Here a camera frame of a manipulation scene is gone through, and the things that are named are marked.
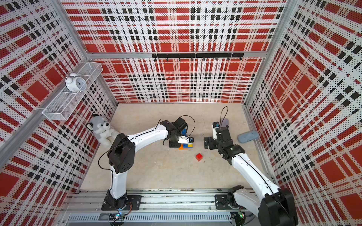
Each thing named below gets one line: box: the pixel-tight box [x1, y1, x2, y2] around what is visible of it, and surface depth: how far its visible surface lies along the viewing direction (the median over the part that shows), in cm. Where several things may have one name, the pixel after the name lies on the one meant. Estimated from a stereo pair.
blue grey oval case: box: [237, 130, 259, 144], surface depth 100 cm
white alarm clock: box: [64, 72, 88, 93], surface depth 73 cm
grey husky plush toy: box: [85, 113, 115, 146], surface depth 88 cm
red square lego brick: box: [195, 153, 204, 162], surface depth 90 cm
